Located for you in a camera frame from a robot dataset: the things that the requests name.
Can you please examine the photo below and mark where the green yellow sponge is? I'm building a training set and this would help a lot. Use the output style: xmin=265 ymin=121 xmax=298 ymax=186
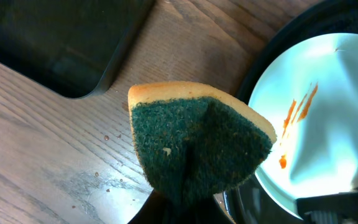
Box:
xmin=128 ymin=82 xmax=277 ymax=208

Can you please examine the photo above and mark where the black rectangular bin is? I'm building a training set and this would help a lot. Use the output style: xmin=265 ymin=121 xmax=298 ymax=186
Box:
xmin=0 ymin=0 xmax=154 ymax=99

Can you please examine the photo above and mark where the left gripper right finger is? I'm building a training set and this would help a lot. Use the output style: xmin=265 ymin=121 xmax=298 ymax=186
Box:
xmin=197 ymin=196 xmax=232 ymax=224

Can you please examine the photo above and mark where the light green plate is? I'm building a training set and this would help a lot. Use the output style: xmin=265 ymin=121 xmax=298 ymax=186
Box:
xmin=248 ymin=33 xmax=358 ymax=217

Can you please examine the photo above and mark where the round black tray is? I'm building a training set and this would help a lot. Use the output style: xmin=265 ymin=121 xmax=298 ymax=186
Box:
xmin=223 ymin=0 xmax=358 ymax=223

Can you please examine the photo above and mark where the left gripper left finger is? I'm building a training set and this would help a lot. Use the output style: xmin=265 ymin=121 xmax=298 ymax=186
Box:
xmin=128 ymin=191 xmax=168 ymax=224

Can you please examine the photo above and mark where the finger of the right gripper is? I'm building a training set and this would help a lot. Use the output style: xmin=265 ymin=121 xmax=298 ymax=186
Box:
xmin=296 ymin=188 xmax=358 ymax=224

